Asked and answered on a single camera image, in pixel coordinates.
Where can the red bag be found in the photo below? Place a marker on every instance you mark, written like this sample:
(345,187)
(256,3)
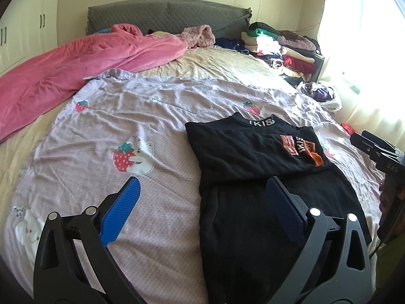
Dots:
(348,129)

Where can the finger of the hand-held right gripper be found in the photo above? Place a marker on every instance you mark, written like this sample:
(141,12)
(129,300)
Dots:
(379,141)
(364,144)

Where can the cream curtain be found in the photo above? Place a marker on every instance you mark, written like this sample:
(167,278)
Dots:
(364,107)

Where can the beige bed sheet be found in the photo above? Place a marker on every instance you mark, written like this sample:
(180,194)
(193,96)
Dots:
(221,63)

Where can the small green object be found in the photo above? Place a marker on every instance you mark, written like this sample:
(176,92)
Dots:
(354,87)

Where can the lilac printed blanket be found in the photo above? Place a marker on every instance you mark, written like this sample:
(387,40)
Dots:
(126,117)

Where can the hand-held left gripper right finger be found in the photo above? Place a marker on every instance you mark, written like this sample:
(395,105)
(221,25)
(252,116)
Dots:
(286,210)

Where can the grey quilted headboard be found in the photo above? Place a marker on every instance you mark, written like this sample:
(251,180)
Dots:
(142,15)

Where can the black long-sleeve shirt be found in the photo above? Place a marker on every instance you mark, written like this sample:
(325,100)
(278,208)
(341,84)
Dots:
(253,171)

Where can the dark blue garment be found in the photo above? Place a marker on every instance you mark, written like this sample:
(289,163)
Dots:
(231,43)

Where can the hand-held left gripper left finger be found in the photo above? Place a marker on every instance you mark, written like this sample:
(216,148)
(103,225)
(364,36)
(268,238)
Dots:
(121,210)

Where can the person's green garment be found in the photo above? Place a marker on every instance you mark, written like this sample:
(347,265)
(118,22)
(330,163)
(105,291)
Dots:
(390,272)

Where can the black bedside cabinet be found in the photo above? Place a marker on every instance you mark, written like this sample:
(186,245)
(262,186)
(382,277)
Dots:
(319,65)

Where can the pile of folded clothes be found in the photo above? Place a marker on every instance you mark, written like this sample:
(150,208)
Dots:
(284,50)

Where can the pink duvet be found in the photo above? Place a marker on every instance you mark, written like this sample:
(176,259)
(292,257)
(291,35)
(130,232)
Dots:
(79,60)

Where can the person's right hand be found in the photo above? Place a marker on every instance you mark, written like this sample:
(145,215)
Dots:
(385,198)

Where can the fabric laundry basket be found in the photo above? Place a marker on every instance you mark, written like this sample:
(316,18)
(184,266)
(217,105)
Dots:
(321,95)

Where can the white wardrobe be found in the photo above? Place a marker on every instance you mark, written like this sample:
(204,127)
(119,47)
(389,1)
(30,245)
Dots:
(25,22)

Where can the pink fluffy garment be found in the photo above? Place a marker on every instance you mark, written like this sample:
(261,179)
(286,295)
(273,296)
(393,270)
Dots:
(201,36)

